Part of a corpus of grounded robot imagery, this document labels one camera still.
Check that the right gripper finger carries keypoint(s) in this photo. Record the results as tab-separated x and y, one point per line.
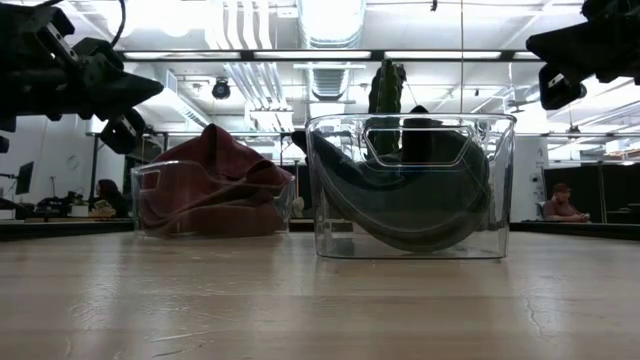
565	47
560	90

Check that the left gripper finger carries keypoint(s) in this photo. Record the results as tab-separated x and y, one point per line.
130	90
125	132

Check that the maroon baseball cap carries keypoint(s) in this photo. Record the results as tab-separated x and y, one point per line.
215	155
210	220

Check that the clear plastic bin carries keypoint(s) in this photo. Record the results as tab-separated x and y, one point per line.
136	200
502	225

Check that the person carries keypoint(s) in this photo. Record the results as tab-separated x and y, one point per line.
562	205
110	197

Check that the black computer monitor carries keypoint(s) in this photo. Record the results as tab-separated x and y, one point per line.
24	177

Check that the ceiling light strip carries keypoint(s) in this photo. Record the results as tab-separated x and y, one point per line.
310	54
442	54

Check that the green cactus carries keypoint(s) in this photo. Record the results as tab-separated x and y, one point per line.
387	90

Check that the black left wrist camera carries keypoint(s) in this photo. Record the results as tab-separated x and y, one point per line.
30	35

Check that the black ceiling dome camera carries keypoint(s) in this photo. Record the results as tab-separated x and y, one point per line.
221	89

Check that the silver ceiling air duct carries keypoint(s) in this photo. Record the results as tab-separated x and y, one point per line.
330	22

